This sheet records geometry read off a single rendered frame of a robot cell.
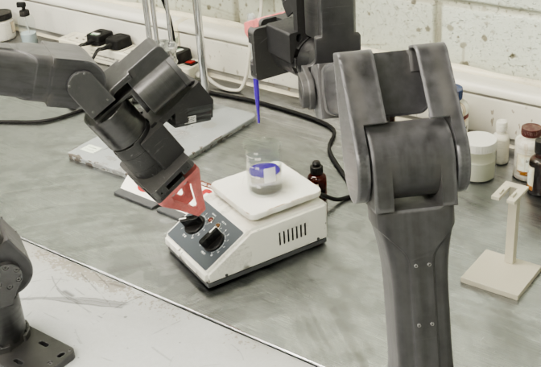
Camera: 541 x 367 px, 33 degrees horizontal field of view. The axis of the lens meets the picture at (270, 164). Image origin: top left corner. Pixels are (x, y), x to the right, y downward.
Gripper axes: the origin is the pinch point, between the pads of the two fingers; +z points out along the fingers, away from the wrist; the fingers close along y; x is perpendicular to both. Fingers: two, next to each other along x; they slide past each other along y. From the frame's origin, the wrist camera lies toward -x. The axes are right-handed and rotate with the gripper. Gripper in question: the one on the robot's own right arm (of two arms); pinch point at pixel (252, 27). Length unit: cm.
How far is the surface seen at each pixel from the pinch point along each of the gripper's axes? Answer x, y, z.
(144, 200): 32.3, 9.3, 22.3
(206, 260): 29.4, 11.5, -3.2
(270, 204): 24.1, 1.3, -3.7
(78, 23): 26, -10, 99
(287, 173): 24.0, -5.5, 2.5
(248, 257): 30.0, 6.2, -5.3
